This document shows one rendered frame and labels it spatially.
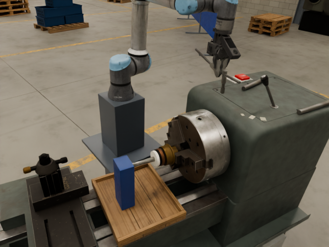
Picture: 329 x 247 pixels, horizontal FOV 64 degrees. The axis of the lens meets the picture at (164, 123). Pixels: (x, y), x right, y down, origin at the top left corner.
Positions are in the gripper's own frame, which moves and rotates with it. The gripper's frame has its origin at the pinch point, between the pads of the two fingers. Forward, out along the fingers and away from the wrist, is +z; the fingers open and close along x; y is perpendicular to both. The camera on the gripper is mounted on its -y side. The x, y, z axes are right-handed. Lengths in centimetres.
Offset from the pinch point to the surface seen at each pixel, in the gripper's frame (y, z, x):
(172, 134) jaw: -8.7, 19.8, 28.6
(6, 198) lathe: 7, 43, 97
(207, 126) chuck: -18.5, 12.5, 18.4
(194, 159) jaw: -23.1, 23.2, 26.6
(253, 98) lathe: -11.1, 9.5, -13.7
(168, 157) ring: -15.8, 24.9, 34.4
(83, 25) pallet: 696, 131, -100
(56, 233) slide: -22, 38, 81
